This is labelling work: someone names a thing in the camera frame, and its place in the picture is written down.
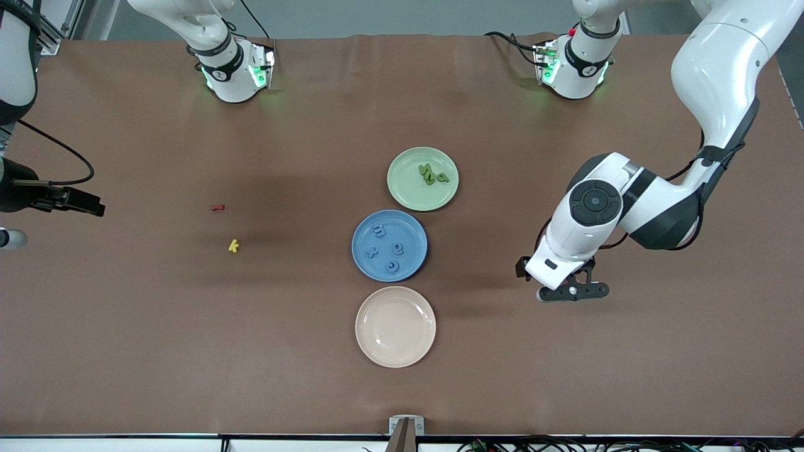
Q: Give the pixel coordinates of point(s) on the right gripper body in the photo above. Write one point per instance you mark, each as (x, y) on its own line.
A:
(14, 189)

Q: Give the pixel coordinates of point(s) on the green foam letter g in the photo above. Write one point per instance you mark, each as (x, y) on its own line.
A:
(443, 177)

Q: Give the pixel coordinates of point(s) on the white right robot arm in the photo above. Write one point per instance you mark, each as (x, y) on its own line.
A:
(232, 81)

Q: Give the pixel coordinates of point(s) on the white table edge rail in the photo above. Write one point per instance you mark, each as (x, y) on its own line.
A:
(94, 444)

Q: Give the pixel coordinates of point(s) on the beige round plate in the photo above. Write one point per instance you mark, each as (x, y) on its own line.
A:
(396, 326)

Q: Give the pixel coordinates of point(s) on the silver connector box green light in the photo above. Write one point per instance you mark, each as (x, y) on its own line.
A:
(544, 63)
(264, 66)

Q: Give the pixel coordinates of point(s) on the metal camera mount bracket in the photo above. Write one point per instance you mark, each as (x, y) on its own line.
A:
(406, 439)

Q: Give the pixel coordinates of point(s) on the green round plate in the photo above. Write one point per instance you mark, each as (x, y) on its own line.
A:
(408, 194)

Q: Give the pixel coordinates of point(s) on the aluminium frame profile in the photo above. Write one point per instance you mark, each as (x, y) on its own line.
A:
(49, 45)

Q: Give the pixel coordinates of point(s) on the blue foam letter c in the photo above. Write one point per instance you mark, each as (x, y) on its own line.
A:
(387, 269)

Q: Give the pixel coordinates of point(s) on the blue foam letter m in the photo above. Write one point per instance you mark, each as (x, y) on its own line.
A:
(378, 230)

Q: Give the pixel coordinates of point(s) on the blue round plate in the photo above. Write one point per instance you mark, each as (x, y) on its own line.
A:
(411, 229)

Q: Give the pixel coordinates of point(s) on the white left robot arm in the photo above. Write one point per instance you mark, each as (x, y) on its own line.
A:
(716, 63)

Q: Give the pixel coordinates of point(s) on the yellow foam letter k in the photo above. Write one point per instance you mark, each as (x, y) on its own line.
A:
(233, 246)

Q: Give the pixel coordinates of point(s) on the blue foam letter a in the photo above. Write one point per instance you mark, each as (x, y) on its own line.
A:
(397, 249)

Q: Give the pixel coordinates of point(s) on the brown table cover sheet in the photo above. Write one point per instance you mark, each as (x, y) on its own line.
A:
(125, 351)

